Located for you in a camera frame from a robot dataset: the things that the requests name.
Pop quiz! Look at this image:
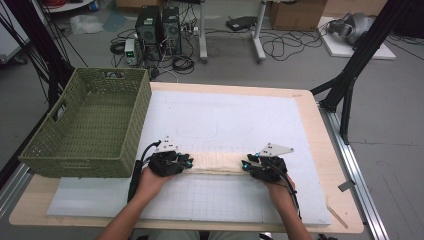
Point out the coiled black cable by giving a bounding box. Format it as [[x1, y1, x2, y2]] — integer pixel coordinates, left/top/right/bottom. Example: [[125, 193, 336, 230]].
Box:
[[170, 54, 197, 76]]

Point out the white desk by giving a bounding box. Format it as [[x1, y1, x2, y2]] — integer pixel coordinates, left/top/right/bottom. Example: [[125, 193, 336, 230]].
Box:
[[197, 0, 268, 64]]

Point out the black computer tower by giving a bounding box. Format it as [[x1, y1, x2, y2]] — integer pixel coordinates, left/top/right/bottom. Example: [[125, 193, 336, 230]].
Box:
[[134, 6, 164, 62], [162, 6, 183, 56]]

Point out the person's left hand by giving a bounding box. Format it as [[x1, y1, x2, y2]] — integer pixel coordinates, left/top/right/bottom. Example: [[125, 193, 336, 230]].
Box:
[[134, 165, 178, 204]]

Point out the grey metal bracket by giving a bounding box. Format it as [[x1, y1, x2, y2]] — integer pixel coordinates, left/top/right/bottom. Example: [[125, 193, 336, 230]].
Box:
[[337, 179, 357, 193]]

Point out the green woven basket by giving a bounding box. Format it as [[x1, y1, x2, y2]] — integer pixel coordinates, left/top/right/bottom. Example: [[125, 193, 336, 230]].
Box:
[[18, 67, 153, 179]]

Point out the thin wooden stick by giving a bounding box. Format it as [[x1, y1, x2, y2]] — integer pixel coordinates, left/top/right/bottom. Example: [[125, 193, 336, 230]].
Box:
[[325, 196, 350, 230]]

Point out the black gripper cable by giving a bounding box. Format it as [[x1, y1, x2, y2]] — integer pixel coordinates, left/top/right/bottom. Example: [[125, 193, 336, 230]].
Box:
[[127, 140, 163, 204], [271, 159, 303, 221]]

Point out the black aluminium frame post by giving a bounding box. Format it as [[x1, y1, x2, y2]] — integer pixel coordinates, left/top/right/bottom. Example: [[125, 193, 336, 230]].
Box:
[[0, 0, 77, 112], [309, 0, 424, 145]]

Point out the white grid mat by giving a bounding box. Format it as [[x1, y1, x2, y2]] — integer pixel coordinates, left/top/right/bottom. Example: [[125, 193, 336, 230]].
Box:
[[46, 90, 332, 226]]

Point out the white power supply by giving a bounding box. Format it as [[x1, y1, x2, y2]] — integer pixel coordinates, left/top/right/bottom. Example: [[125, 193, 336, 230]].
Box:
[[123, 38, 138, 66]]

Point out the cream printed cloth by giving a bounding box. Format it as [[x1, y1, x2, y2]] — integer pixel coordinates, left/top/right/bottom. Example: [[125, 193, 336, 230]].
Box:
[[187, 151, 250, 176]]

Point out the aluminium floor rail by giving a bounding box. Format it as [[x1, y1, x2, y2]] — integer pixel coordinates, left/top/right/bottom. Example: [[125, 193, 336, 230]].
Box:
[[0, 162, 35, 219], [319, 105, 390, 240]]

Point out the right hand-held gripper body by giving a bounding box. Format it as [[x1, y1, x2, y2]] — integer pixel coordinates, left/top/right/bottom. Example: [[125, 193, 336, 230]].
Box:
[[249, 143, 295, 184]]

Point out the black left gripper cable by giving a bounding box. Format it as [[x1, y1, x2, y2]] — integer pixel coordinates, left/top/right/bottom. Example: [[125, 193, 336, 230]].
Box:
[[127, 140, 163, 204]]

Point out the clear plastic bag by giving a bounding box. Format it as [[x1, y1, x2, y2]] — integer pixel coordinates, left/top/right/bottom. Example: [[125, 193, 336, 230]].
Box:
[[69, 14, 105, 36]]

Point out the white floor board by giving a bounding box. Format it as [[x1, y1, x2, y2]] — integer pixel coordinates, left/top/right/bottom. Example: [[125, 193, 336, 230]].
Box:
[[317, 16, 397, 61]]

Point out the large cardboard box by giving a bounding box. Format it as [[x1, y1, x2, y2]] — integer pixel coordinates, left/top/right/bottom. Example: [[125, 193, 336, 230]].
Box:
[[268, 0, 328, 32]]

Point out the grey robot device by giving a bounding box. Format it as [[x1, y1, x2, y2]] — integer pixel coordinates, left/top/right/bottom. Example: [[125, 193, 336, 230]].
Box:
[[327, 12, 377, 46]]

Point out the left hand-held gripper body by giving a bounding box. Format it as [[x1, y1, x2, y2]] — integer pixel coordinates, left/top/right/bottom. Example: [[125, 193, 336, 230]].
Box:
[[146, 135, 185, 178]]

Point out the person's right hand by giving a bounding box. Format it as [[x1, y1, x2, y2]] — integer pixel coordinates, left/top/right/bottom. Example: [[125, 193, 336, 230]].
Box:
[[264, 175, 297, 208]]

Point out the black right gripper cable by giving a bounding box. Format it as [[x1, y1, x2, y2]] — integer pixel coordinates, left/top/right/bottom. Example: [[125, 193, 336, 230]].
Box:
[[271, 159, 303, 221]]

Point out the floor cable bundle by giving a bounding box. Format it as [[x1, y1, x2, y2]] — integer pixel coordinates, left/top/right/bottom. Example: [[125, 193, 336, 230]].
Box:
[[259, 19, 332, 63]]

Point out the flat black box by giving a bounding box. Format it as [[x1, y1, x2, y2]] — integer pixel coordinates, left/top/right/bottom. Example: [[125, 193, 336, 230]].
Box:
[[225, 15, 258, 32]]

